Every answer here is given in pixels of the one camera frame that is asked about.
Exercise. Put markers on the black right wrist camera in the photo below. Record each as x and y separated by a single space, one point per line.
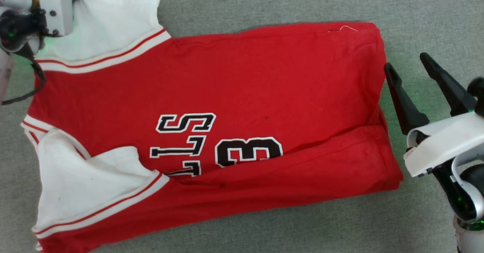
477 94

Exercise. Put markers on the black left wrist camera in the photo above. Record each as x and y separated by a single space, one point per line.
19 28

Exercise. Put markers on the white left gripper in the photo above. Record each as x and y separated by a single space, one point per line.
56 3

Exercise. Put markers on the red and white basketball jersey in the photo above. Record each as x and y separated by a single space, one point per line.
245 86

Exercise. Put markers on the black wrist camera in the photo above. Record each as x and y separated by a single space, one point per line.
19 28
477 94

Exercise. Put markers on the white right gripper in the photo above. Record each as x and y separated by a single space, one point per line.
446 139

